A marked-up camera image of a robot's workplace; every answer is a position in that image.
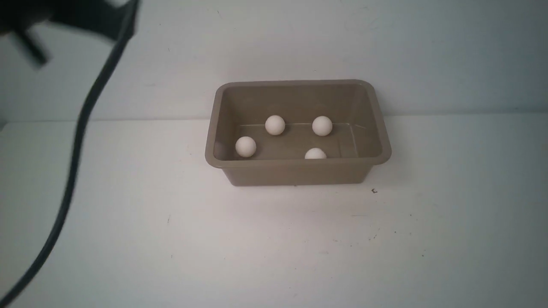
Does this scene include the black camera cable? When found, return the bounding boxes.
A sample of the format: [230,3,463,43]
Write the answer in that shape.
[0,0,142,306]

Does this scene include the brown plastic bin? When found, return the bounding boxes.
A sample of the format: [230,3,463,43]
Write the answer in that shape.
[205,80,392,187]

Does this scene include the white ping-pong ball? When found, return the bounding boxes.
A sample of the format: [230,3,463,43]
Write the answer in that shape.
[312,115,333,136]
[265,115,286,136]
[304,148,327,160]
[235,136,257,158]

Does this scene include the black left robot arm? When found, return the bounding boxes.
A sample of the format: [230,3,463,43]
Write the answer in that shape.
[0,0,141,68]

